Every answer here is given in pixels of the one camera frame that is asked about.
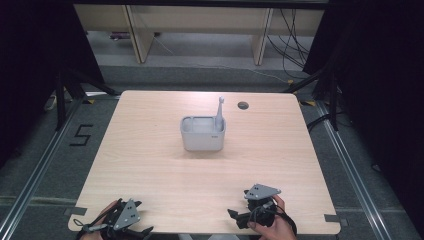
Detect white plastic holder box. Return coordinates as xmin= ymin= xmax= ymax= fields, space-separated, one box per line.
xmin=179 ymin=115 xmax=227 ymax=153

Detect thin white floor cable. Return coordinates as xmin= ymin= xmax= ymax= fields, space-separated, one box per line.
xmin=152 ymin=35 xmax=292 ymax=85

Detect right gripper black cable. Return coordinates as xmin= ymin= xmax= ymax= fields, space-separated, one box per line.
xmin=272 ymin=203 xmax=298 ymax=236

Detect purple object under desk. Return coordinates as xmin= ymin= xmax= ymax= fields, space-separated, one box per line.
xmin=109 ymin=31 xmax=132 ymax=41

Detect grey tape patch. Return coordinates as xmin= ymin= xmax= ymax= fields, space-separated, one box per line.
xmin=63 ymin=206 xmax=89 ymax=217
xmin=323 ymin=213 xmax=350 ymax=228

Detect black metal stand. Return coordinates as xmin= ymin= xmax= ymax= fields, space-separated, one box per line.
xmin=54 ymin=66 xmax=122 ymax=132
xmin=282 ymin=65 xmax=342 ymax=133

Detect black tape floor mark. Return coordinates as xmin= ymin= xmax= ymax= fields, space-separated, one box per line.
xmin=68 ymin=123 xmax=95 ymax=148

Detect person's left hand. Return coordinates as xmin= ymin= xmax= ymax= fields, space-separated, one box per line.
xmin=79 ymin=199 xmax=121 ymax=240

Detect left gripper cable with plug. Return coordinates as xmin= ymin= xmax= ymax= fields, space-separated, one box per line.
xmin=72 ymin=218 xmax=112 ymax=234

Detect black curtain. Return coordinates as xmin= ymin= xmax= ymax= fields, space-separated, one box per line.
xmin=0 ymin=0 xmax=105 ymax=169
xmin=302 ymin=0 xmax=424 ymax=231

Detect thick black floor cable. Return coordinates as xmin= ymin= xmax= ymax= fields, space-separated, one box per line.
xmin=306 ymin=112 xmax=335 ymax=133

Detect person's right hand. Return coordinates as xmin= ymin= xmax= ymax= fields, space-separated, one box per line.
xmin=247 ymin=194 xmax=298 ymax=240

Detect metal floor rail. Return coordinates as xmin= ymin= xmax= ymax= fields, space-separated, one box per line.
xmin=314 ymin=99 xmax=392 ymax=240
xmin=0 ymin=99 xmax=85 ymax=240

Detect hanging black cables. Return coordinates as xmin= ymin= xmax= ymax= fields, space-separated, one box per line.
xmin=266 ymin=8 xmax=312 ymax=80

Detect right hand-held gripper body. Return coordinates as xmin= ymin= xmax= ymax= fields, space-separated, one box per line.
xmin=243 ymin=183 xmax=282 ymax=229

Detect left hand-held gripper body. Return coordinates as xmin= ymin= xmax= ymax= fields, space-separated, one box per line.
xmin=101 ymin=198 xmax=143 ymax=240

